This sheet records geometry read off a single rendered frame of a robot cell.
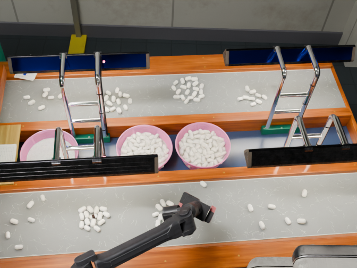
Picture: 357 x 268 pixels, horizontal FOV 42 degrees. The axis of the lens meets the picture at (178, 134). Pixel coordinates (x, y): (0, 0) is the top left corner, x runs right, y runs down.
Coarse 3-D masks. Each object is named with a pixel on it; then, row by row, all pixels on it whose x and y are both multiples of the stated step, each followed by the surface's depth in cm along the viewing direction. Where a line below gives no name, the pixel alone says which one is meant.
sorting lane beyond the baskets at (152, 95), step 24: (240, 72) 258; (264, 72) 259; (288, 72) 260; (312, 72) 261; (72, 96) 242; (96, 96) 243; (144, 96) 245; (168, 96) 245; (216, 96) 247; (240, 96) 248; (312, 96) 250; (336, 96) 251; (0, 120) 231; (24, 120) 232; (48, 120) 232
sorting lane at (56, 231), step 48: (48, 192) 208; (96, 192) 210; (144, 192) 211; (192, 192) 212; (240, 192) 213; (288, 192) 214; (336, 192) 216; (0, 240) 194; (48, 240) 195; (96, 240) 196; (192, 240) 198; (240, 240) 199
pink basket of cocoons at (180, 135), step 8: (184, 128) 230; (192, 128) 233; (208, 128) 234; (216, 128) 232; (224, 136) 230; (176, 144) 225; (184, 160) 218; (224, 160) 220; (192, 168) 223; (200, 168) 219; (208, 168) 220
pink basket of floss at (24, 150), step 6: (42, 132) 225; (48, 132) 226; (54, 132) 226; (66, 132) 225; (30, 138) 222; (36, 138) 225; (42, 138) 227; (66, 138) 226; (72, 138) 223; (24, 144) 220; (30, 144) 223; (72, 144) 225; (24, 150) 220; (78, 150) 219; (24, 156) 219
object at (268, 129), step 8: (280, 56) 212; (312, 56) 213; (280, 64) 210; (312, 64) 212; (280, 80) 211; (312, 80) 213; (280, 88) 214; (312, 88) 216; (280, 96) 219; (288, 96) 220; (296, 96) 220; (304, 96) 221; (272, 104) 225; (304, 104) 225; (272, 112) 228; (280, 112) 229; (288, 112) 229; (296, 112) 230; (264, 128) 239; (272, 128) 239; (280, 128) 240; (288, 128) 240; (296, 128) 240
